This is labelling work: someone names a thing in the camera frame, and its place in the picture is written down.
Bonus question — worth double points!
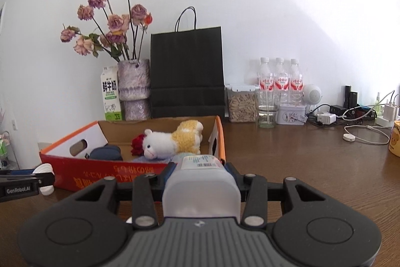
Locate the white plastic bottle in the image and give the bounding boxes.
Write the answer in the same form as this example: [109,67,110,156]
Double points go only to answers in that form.
[162,153,241,219]

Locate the orange cardboard box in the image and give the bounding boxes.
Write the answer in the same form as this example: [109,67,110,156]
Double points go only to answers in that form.
[38,115,227,193]

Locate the dark blue fabric bundle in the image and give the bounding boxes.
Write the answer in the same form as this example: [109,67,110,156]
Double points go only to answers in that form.
[87,144,123,161]

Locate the red plush rose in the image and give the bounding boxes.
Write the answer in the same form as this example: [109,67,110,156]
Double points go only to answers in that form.
[131,134,145,157]

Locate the white charger adapter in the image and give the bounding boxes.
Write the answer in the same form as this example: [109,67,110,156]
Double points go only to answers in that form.
[316,112,336,125]

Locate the yellow mug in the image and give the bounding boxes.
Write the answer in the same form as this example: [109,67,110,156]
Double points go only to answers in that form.
[388,121,400,157]

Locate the white decorated tin box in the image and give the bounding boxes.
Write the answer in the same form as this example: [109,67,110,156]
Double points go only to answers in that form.
[276,104,308,125]

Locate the white green milk carton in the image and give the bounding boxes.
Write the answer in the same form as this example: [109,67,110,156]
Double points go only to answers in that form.
[100,66,123,121]

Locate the empty glass jar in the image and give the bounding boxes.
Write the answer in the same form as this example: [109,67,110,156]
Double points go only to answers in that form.
[257,105,278,129]

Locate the black small boxes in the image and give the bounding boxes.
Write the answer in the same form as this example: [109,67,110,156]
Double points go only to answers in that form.
[344,85,358,109]

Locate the white round speaker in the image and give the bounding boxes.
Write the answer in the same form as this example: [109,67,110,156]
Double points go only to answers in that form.
[303,84,322,105]

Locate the white yellow plush alpaca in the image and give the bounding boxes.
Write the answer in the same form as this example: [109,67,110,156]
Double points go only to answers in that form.
[142,120,204,160]

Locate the right water bottle red label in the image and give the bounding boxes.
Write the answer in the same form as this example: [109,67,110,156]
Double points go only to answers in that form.
[289,58,304,104]

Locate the water bottle red label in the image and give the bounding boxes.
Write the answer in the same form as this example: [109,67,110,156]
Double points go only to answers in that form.
[274,58,290,106]
[289,58,304,104]
[258,57,275,107]

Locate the purple speckled vase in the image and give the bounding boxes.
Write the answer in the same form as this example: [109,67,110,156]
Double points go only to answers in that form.
[118,59,151,121]

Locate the white power plug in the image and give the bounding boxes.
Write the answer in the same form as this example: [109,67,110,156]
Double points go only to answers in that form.
[375,91,399,127]

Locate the clear seed container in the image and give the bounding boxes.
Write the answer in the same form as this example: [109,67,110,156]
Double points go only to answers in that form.
[226,84,257,123]

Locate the middle water bottle red label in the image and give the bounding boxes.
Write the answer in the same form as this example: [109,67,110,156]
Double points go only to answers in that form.
[274,58,290,106]

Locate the left water bottle red label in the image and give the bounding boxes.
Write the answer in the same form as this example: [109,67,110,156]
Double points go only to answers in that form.
[258,57,275,107]

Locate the dried pink rose bouquet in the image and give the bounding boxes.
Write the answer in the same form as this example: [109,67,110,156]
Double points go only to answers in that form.
[60,0,153,62]

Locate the black paper bag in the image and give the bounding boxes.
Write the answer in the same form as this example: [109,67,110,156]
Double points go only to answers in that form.
[150,16,225,118]

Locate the white cable with puck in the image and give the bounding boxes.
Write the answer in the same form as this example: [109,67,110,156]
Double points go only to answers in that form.
[341,124,391,146]

